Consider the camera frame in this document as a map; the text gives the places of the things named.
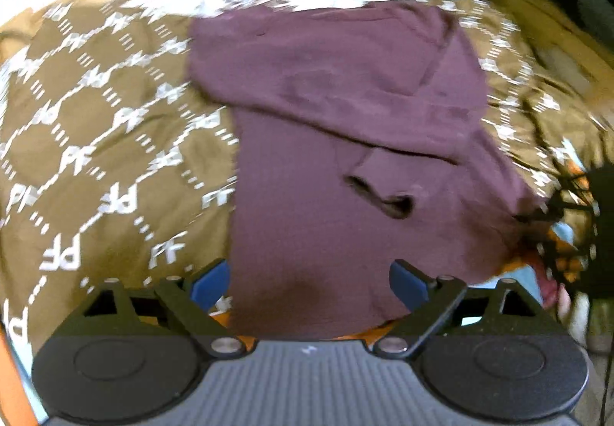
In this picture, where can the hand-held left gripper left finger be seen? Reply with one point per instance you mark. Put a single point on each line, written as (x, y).
(208, 284)

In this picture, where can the brown patterned blanket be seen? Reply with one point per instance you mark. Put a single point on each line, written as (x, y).
(105, 129)

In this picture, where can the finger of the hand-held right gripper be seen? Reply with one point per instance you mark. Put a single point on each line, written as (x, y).
(551, 211)

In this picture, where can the maroon long-sleeve shirt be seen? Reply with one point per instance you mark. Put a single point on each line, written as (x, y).
(345, 157)

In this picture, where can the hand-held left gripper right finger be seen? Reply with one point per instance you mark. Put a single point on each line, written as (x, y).
(407, 283)

